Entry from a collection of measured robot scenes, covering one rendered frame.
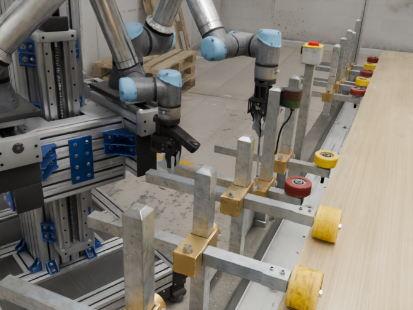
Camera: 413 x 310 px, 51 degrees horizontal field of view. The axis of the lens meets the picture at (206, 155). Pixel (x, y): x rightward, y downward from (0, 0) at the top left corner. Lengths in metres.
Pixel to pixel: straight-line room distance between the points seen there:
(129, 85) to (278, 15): 7.86
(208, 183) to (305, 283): 0.26
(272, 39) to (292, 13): 7.65
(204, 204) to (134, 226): 0.27
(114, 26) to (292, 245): 0.93
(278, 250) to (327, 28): 7.70
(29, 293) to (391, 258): 0.76
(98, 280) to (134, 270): 1.32
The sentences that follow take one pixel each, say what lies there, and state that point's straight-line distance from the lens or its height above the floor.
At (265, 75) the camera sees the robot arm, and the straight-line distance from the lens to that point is 1.41.
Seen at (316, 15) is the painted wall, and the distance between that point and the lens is 8.98.
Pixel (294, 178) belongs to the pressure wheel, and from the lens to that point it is 1.34.
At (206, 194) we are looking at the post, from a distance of 0.86.
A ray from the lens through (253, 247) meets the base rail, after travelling 1.36.
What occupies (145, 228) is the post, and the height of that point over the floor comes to 1.14.
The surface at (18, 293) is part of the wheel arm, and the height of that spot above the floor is 0.96.
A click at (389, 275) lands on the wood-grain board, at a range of 1.04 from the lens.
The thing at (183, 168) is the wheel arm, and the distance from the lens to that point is 1.44.
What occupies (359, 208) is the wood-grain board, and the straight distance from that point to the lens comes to 1.26.
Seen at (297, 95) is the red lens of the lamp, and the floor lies 1.16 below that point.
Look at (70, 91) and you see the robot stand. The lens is 1.68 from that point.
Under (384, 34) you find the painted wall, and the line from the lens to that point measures 8.97.
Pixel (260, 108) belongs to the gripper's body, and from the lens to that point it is 1.44.
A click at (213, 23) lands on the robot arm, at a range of 1.37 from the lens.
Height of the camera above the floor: 1.50
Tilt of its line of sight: 24 degrees down
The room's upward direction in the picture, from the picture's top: 3 degrees clockwise
